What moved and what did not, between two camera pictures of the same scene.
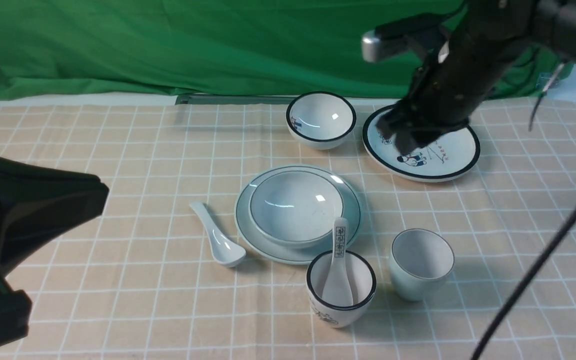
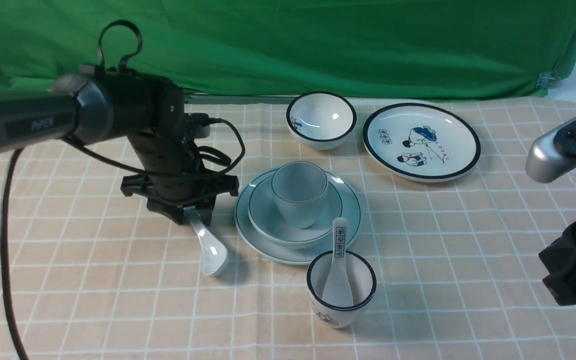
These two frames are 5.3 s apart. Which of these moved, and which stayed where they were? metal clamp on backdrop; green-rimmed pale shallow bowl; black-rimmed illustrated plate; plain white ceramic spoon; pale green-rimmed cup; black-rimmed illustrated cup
Moved: plain white ceramic spoon; pale green-rimmed cup
Stayed: green-rimmed pale shallow bowl; black-rimmed illustrated cup; metal clamp on backdrop; black-rimmed illustrated plate
